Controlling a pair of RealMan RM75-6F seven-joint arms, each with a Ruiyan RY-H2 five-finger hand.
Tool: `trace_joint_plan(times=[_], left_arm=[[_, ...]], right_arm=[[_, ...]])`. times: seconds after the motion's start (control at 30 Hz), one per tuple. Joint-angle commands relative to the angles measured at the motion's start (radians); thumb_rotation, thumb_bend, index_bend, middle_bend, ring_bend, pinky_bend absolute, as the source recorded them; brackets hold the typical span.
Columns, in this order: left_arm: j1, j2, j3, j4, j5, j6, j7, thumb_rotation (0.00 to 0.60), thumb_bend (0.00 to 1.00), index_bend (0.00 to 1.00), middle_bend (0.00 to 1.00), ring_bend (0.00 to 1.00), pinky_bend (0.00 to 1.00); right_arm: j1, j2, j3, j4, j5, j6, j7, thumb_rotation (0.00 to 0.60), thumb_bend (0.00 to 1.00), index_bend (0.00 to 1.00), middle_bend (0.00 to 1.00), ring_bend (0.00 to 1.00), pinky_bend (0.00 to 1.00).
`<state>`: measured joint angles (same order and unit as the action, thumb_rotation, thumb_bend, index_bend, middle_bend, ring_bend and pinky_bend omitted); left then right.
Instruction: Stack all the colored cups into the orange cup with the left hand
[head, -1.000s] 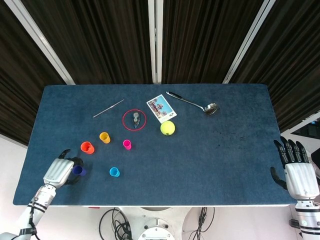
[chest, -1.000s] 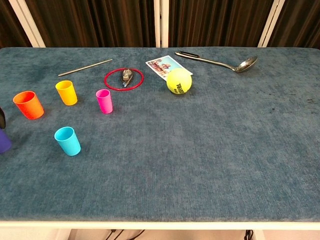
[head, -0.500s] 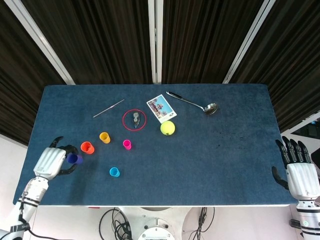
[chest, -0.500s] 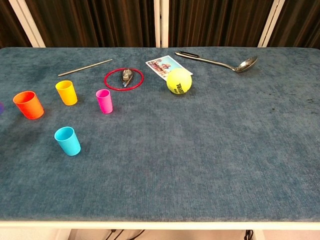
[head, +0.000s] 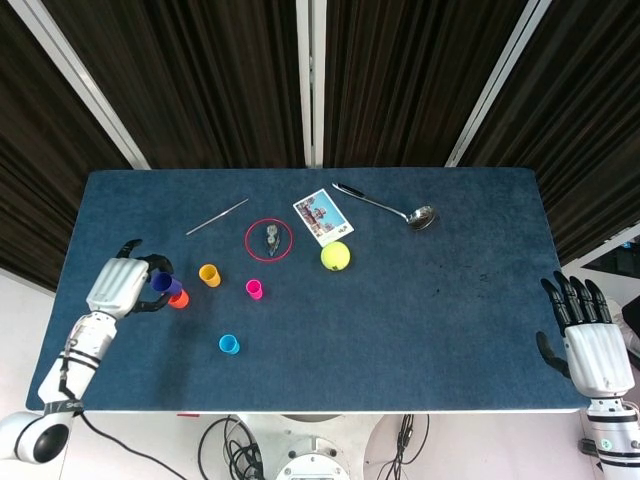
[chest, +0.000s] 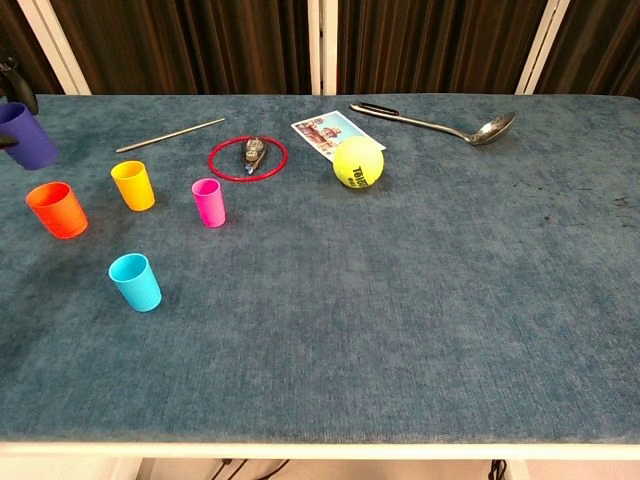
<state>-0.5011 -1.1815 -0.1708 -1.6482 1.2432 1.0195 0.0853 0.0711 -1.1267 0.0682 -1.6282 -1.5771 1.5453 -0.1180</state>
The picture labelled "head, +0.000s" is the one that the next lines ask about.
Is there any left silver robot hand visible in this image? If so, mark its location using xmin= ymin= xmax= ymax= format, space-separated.
xmin=86 ymin=239 xmax=176 ymax=320

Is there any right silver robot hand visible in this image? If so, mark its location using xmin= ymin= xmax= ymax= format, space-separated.
xmin=535 ymin=271 xmax=635 ymax=401

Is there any purple plastic cup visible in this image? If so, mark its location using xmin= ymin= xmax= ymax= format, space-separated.
xmin=150 ymin=271 xmax=183 ymax=295

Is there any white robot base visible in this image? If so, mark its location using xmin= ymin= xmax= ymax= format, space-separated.
xmin=234 ymin=412 xmax=381 ymax=480

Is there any black equipment box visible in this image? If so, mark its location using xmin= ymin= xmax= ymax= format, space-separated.
xmin=579 ymin=234 xmax=640 ymax=281

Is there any thin metal rod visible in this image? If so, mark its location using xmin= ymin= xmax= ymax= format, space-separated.
xmin=185 ymin=198 xmax=250 ymax=236

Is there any dark brown curtain panel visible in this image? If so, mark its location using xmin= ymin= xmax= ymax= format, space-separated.
xmin=323 ymin=0 xmax=526 ymax=169
xmin=457 ymin=0 xmax=640 ymax=266
xmin=0 ymin=0 xmax=134 ymax=294
xmin=42 ymin=0 xmax=307 ymax=170

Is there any printed photo card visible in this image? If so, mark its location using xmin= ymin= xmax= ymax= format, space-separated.
xmin=292 ymin=188 xmax=355 ymax=247

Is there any yellow tennis ball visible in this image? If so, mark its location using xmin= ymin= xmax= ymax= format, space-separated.
xmin=320 ymin=240 xmax=352 ymax=273

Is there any stainless steel ladle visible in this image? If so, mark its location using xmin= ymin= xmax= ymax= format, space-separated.
xmin=331 ymin=181 xmax=439 ymax=232

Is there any blue velvet table cloth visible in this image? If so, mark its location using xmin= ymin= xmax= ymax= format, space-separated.
xmin=25 ymin=168 xmax=597 ymax=414

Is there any red plastic ring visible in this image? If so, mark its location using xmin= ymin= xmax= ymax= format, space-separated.
xmin=244 ymin=217 xmax=295 ymax=262

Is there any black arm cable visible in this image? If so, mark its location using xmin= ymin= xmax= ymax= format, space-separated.
xmin=74 ymin=409 xmax=189 ymax=474

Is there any white table frame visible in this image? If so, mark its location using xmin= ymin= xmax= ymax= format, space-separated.
xmin=27 ymin=407 xmax=584 ymax=417

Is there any black cable with plug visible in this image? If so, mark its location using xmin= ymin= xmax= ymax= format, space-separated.
xmin=377 ymin=413 xmax=431 ymax=480

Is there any white frame post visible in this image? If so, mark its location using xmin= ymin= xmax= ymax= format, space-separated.
xmin=7 ymin=0 xmax=151 ymax=170
xmin=295 ymin=0 xmax=327 ymax=169
xmin=443 ymin=0 xmax=554 ymax=169

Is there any black looped cable bundle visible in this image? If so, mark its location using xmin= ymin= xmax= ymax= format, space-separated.
xmin=197 ymin=414 xmax=265 ymax=480

